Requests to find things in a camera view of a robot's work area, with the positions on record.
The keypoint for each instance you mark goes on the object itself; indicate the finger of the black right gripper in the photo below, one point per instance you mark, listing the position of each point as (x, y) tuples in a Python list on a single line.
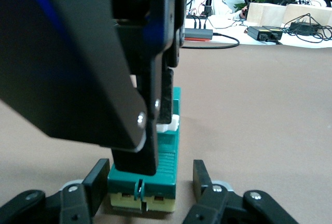
[(77, 53), (167, 91)]

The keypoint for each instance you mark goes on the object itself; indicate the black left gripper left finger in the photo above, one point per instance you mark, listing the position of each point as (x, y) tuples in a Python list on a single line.
[(77, 203)]

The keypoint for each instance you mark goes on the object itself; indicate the grey usb hub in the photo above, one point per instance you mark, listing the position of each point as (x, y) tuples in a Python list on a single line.
[(199, 33)]

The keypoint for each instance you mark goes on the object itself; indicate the black power adapter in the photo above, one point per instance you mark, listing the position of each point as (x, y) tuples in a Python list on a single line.
[(303, 27)]

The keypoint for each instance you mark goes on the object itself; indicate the black adapter yellow label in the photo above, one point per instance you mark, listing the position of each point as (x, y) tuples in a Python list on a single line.
[(276, 32), (256, 32)]

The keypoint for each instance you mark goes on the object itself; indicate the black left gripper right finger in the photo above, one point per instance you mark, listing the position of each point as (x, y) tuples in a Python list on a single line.
[(220, 206)]

